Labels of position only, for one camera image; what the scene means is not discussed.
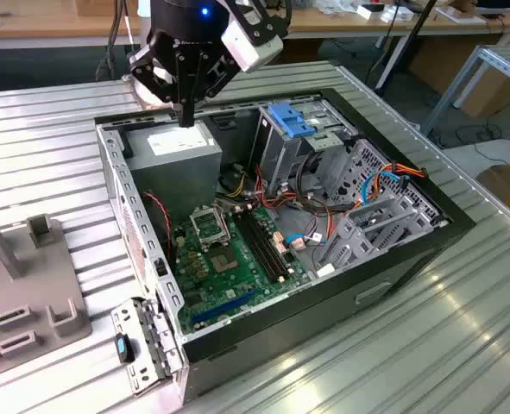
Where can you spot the green motherboard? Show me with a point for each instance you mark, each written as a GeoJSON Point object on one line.
{"type": "Point", "coordinates": [237, 276]}

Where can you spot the flat white box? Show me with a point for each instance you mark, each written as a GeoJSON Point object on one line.
{"type": "Point", "coordinates": [459, 15]}

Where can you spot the white board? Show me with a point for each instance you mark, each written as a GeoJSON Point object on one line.
{"type": "Point", "coordinates": [496, 155]}

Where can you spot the white paper label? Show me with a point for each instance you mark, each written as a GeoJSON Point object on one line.
{"type": "Point", "coordinates": [325, 271]}

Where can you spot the grey metal disk bay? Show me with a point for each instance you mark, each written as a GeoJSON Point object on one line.
{"type": "Point", "coordinates": [354, 241]}

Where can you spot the black RAM slot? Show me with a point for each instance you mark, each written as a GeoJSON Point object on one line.
{"type": "Point", "coordinates": [269, 242]}
{"type": "Point", "coordinates": [275, 242]}
{"type": "Point", "coordinates": [262, 243]}
{"type": "Point", "coordinates": [256, 244]}

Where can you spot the clear plastic bag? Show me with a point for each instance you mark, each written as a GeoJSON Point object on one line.
{"type": "Point", "coordinates": [332, 8]}

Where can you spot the grey metal drive cage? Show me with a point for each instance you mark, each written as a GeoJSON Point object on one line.
{"type": "Point", "coordinates": [280, 155]}

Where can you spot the black open PC case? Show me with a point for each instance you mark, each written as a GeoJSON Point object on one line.
{"type": "Point", "coordinates": [323, 310]}

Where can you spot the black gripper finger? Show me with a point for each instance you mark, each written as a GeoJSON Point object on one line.
{"type": "Point", "coordinates": [144, 73]}
{"type": "Point", "coordinates": [220, 73]}

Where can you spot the small white box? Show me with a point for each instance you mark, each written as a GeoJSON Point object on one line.
{"type": "Point", "coordinates": [397, 15]}

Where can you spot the blue plastic drive latch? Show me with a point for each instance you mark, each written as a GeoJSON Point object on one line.
{"type": "Point", "coordinates": [291, 121]}

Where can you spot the black slanted pole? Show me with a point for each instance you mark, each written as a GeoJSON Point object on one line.
{"type": "Point", "coordinates": [423, 17]}

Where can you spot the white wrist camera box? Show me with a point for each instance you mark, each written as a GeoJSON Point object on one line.
{"type": "Point", "coordinates": [250, 47]}

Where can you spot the blue black latch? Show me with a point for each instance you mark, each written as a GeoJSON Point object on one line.
{"type": "Point", "coordinates": [124, 348]}

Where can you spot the wooden box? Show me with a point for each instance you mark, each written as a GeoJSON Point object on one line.
{"type": "Point", "coordinates": [103, 6]}

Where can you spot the long wooden desk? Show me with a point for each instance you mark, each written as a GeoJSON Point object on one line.
{"type": "Point", "coordinates": [345, 25]}

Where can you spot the cardboard box with label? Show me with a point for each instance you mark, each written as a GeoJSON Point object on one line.
{"type": "Point", "coordinates": [509, 190]}

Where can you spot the grey power supply unit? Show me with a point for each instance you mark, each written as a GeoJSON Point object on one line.
{"type": "Point", "coordinates": [172, 172]}

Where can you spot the blue expansion slot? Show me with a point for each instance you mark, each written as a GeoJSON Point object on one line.
{"type": "Point", "coordinates": [224, 307]}

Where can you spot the brown cardboard box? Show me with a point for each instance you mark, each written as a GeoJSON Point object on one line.
{"type": "Point", "coordinates": [431, 60]}
{"type": "Point", "coordinates": [492, 95]}

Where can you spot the grey parts rack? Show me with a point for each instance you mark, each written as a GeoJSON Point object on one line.
{"type": "Point", "coordinates": [34, 276]}

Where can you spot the white box with black top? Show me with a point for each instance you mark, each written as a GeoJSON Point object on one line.
{"type": "Point", "coordinates": [369, 13]}

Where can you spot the grey metal slot retainer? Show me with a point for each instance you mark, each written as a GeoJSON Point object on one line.
{"type": "Point", "coordinates": [151, 345]}

